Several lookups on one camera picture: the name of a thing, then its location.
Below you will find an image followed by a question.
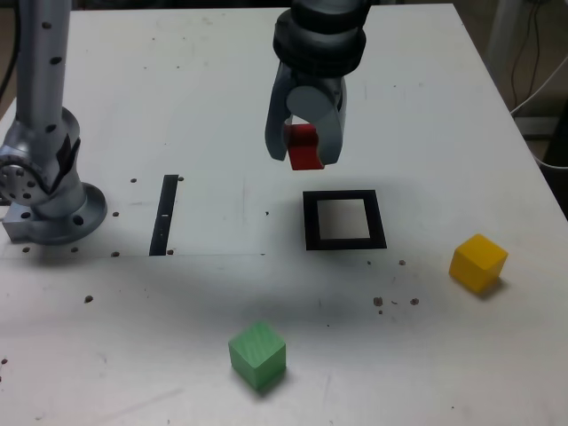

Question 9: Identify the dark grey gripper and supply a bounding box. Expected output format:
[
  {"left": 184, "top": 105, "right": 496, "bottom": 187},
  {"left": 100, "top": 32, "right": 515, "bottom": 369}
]
[{"left": 264, "top": 61, "right": 349, "bottom": 167}]

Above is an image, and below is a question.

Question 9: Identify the red cube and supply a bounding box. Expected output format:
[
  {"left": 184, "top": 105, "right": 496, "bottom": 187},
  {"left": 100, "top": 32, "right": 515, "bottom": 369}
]
[{"left": 282, "top": 123, "right": 327, "bottom": 172}]

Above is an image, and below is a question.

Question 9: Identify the yellow cube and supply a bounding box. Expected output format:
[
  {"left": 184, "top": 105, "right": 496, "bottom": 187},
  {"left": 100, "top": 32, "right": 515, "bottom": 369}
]
[{"left": 448, "top": 233, "right": 509, "bottom": 294}]

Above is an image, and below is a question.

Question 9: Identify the green cube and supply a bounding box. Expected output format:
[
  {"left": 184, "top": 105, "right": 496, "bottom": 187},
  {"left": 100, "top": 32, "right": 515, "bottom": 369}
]
[{"left": 227, "top": 321, "right": 288, "bottom": 391}]

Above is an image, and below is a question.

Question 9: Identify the black tape square outline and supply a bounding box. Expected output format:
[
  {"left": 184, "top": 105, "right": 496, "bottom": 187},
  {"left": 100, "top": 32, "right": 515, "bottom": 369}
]
[{"left": 302, "top": 189, "right": 388, "bottom": 252}]

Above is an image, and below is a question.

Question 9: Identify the black tape strip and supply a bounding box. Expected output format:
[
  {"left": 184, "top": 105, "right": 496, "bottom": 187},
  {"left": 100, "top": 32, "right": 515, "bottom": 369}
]
[{"left": 148, "top": 174, "right": 179, "bottom": 257}]

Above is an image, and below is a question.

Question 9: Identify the aluminium rail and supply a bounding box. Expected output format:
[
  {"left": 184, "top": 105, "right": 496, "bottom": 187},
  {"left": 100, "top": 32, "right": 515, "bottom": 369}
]
[{"left": 514, "top": 115, "right": 558, "bottom": 139}]

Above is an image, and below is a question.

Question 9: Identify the white cable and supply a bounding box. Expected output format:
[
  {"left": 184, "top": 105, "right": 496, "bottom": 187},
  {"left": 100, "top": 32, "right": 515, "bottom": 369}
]
[{"left": 509, "top": 56, "right": 568, "bottom": 117}]

